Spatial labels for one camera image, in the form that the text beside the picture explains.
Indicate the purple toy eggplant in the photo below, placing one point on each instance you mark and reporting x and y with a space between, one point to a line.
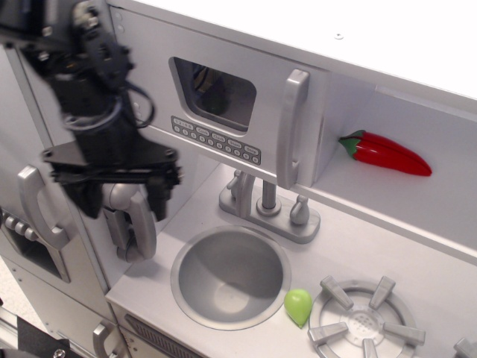
211 92

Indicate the silver ice dispenser panel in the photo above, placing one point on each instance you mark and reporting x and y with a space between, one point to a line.
32 247

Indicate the silver fridge door handle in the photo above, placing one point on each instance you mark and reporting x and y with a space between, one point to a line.
30 184

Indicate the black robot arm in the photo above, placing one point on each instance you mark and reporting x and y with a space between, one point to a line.
67 45

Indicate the silver toy faucet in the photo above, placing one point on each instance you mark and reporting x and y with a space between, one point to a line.
294 220

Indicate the red toy chili pepper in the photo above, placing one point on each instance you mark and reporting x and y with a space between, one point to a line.
376 150

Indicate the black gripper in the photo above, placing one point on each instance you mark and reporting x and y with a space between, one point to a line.
112 151

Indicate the silver stove burner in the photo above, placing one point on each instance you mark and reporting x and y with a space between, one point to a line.
357 318

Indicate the round silver sink basin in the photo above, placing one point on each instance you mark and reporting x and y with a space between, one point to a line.
230 278

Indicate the silver toy telephone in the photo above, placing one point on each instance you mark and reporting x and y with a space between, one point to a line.
130 221

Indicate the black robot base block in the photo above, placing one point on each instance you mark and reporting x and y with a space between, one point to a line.
32 342

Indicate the green toy pear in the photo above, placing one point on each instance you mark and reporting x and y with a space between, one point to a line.
298 305

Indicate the white microwave door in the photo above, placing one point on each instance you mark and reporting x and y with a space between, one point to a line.
273 122

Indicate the silver oven door handle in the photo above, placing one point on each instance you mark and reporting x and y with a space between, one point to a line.
99 336

